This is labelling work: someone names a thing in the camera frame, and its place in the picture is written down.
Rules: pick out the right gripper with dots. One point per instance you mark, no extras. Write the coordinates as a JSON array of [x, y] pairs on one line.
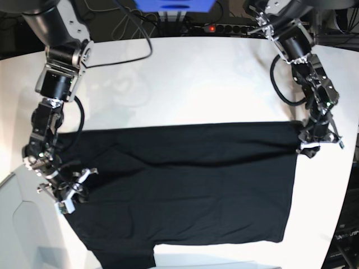
[[67, 192]]

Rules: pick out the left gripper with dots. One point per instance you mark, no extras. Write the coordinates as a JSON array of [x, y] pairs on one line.
[[317, 132]]

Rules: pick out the black T-shirt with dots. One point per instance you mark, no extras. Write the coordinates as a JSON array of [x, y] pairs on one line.
[[183, 185]]

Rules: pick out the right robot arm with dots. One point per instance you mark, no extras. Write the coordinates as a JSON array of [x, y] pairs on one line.
[[67, 49]]

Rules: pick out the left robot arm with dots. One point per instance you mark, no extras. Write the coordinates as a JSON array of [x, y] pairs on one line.
[[280, 23]]

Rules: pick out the black power strip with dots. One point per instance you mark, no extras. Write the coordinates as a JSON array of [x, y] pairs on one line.
[[226, 30]]

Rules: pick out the blue plastic box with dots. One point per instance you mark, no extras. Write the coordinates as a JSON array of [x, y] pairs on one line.
[[174, 5]]

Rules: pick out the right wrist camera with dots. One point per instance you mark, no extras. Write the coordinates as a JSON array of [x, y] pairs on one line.
[[65, 207]]

